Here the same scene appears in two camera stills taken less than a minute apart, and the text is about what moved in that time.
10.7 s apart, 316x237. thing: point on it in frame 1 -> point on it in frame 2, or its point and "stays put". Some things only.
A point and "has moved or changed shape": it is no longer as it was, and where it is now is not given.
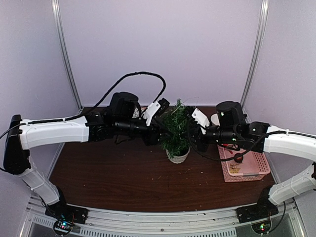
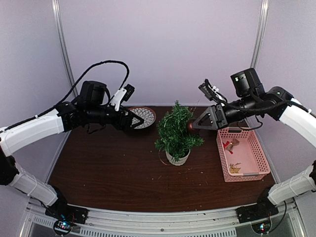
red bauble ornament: (239, 159) has moved or changed shape
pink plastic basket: (254, 167) stays put
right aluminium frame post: (263, 18) stays put
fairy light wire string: (186, 101) -> (160, 151)
